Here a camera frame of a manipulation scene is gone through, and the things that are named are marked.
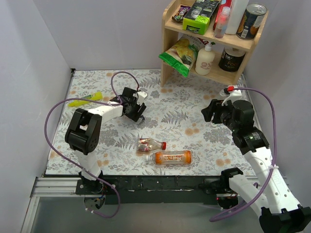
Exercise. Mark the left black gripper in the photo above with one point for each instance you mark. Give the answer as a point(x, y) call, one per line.
point(135, 112)

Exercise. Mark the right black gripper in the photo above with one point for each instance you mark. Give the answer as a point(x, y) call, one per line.
point(214, 111)

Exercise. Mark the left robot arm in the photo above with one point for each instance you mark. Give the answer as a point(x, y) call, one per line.
point(83, 133)

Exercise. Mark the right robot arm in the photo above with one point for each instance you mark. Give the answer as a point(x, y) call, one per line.
point(275, 205)

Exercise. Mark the red-cap clear bottle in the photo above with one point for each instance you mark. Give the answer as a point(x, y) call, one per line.
point(149, 144)

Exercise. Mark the white pump lotion bottle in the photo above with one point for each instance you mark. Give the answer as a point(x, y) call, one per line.
point(205, 59)

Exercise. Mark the orange drink bottle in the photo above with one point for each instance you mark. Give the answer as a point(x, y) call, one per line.
point(183, 157)

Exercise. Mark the pink spray bottle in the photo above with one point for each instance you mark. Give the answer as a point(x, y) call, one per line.
point(222, 22)

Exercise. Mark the white tall bottle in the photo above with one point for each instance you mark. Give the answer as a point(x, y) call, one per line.
point(236, 13)

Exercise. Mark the floral table mat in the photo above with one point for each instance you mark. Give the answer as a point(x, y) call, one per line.
point(173, 114)

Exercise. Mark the yellow green tube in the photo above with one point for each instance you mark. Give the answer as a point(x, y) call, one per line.
point(95, 96)

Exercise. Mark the black canister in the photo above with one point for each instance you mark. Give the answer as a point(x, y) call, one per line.
point(231, 59)

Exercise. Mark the green chips bag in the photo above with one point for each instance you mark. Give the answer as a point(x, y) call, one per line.
point(180, 57)

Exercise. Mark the cassava chips bag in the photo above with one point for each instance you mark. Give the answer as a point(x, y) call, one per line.
point(192, 41)

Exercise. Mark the green black box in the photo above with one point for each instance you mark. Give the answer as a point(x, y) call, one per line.
point(199, 16)

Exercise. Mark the dark snack packet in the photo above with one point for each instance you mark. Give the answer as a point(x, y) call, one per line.
point(182, 11)

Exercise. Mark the tin food can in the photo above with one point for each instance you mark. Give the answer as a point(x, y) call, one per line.
point(251, 21)

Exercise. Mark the red white carton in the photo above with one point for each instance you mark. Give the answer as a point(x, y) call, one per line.
point(223, 3)

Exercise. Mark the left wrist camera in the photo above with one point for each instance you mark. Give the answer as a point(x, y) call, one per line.
point(141, 96)

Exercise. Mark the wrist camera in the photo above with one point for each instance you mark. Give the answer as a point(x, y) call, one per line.
point(231, 93)
point(141, 96)

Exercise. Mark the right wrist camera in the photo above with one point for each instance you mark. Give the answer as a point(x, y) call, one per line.
point(231, 93)

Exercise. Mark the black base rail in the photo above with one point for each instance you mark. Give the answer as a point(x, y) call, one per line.
point(207, 190)

